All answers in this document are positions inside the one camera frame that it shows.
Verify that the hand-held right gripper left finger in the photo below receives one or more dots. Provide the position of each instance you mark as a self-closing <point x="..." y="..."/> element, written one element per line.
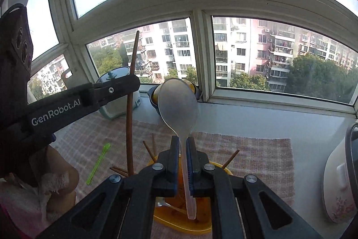
<point x="175" y="160"/>

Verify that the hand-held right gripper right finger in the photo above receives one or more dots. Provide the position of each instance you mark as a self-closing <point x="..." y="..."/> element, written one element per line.
<point x="189" y="166"/>

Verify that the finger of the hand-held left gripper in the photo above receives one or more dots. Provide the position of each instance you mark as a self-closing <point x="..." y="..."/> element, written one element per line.
<point x="117" y="90"/>

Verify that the brown wooden chopstick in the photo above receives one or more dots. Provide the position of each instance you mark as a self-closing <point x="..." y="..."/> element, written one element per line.
<point x="230" y="159"/>
<point x="129" y="129"/>
<point x="147" y="149"/>
<point x="124" y="172"/>
<point x="116" y="169"/>

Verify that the translucent plastic spoon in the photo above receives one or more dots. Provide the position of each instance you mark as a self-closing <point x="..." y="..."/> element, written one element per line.
<point x="179" y="104"/>

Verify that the yellow plastic container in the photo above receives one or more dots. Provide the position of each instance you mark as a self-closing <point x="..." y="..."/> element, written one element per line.
<point x="167" y="223"/>

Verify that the green plastic spoon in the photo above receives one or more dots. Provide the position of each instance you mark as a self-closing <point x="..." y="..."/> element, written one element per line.
<point x="98" y="164"/>

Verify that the person's left forearm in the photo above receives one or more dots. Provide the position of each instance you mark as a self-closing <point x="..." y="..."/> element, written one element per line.
<point x="64" y="169"/>

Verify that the glass lid teal knob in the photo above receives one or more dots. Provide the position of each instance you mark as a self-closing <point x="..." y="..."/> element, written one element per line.
<point x="117" y="78"/>

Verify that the black casserole pot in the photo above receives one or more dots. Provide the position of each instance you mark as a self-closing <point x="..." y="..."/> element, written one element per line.
<point x="152" y="101"/>

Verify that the checked tablecloth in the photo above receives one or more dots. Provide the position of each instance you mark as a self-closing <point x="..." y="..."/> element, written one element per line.
<point x="251" y="160"/>

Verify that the white flower-print slow cooker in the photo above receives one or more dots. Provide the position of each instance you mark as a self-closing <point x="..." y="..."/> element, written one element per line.
<point x="335" y="188"/>

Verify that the slow cooker glass lid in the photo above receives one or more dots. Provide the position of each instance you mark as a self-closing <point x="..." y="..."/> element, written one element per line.
<point x="353" y="160"/>

